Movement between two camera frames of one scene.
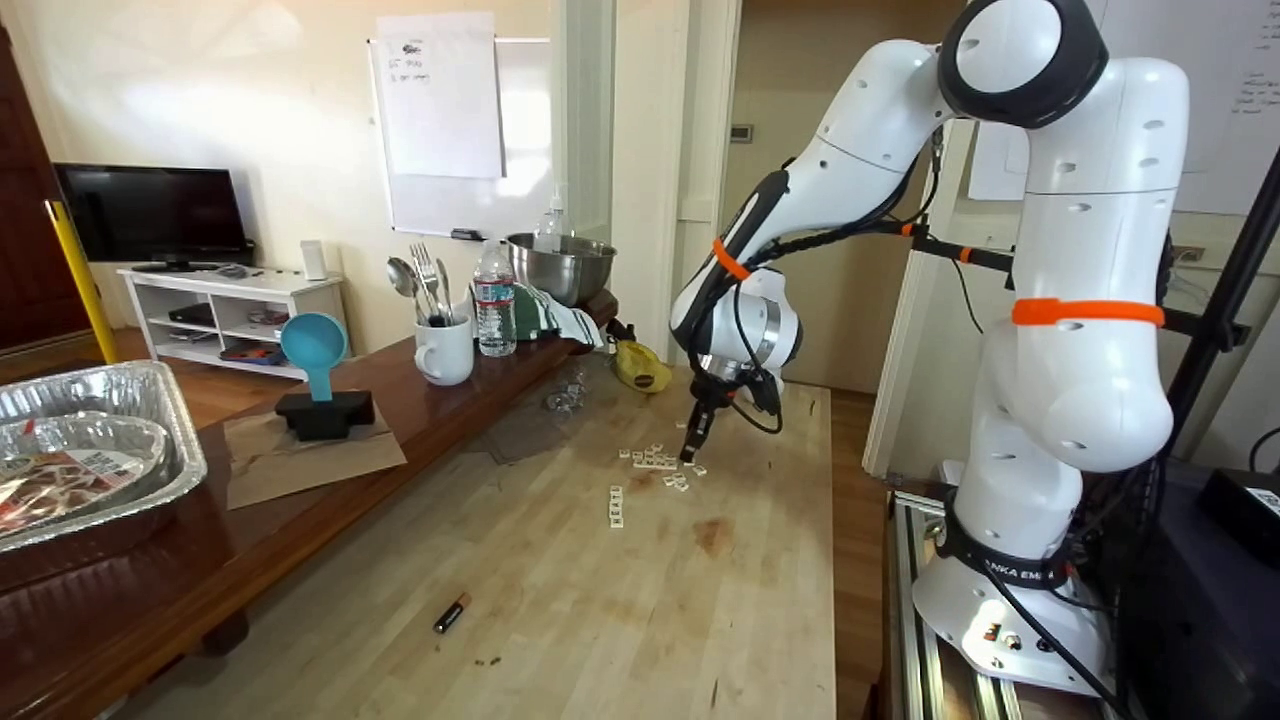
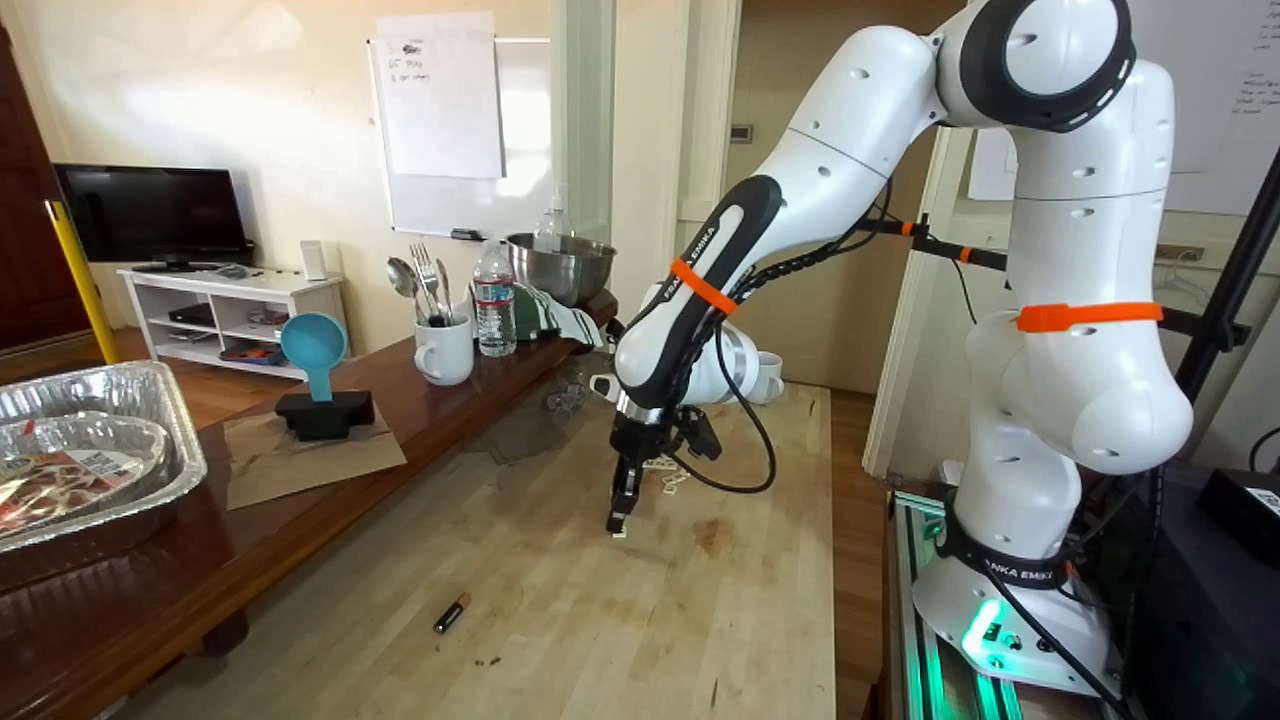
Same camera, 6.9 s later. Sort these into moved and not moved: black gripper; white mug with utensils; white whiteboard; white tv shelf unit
Moved: black gripper
Not moved: white mug with utensils; white whiteboard; white tv shelf unit
